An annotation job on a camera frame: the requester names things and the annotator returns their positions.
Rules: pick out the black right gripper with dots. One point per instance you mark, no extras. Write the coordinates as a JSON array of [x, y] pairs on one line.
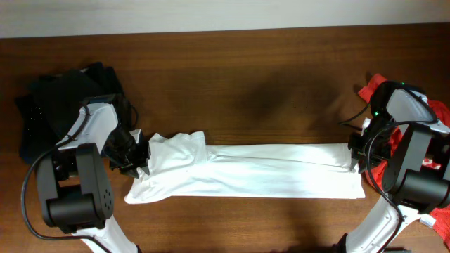
[[356, 149]]

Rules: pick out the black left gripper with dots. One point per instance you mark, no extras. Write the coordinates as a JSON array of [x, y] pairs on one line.
[[140, 159]]

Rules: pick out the white t-shirt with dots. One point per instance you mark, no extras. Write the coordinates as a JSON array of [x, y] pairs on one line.
[[184, 165]]

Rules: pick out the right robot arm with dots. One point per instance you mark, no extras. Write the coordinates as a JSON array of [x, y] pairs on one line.
[[407, 135]]

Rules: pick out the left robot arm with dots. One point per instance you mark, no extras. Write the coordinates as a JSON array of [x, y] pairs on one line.
[[72, 183]]

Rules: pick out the red t-shirt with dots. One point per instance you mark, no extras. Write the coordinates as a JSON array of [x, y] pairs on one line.
[[441, 216]]

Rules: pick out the dark navy folded garment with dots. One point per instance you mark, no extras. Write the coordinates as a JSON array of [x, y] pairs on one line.
[[44, 124]]

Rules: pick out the black folded garment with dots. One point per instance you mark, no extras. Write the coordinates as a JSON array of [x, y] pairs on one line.
[[59, 95]]

